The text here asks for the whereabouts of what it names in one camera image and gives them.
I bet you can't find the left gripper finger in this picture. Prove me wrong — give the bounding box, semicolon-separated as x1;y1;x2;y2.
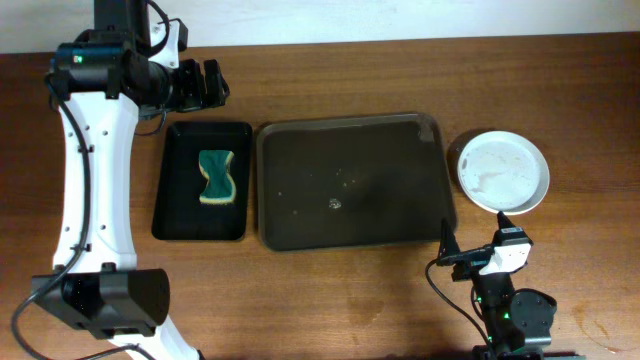
179;59;205;111
203;59;230;108

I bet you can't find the grey-green plate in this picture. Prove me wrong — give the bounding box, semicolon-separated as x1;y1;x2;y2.
456;131;551;216

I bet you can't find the green yellow sponge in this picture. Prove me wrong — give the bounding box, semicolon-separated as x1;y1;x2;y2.
198;150;237;205

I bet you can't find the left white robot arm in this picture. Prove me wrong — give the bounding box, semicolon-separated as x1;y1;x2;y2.
30;1;229;359

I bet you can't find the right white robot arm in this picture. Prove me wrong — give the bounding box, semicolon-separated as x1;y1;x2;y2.
452;212;557;359

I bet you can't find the dark brown serving tray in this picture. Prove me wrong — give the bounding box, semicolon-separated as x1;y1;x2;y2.
256;113;458;252

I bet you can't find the small black tray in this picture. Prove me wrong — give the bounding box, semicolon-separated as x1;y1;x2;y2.
152;121;253;241

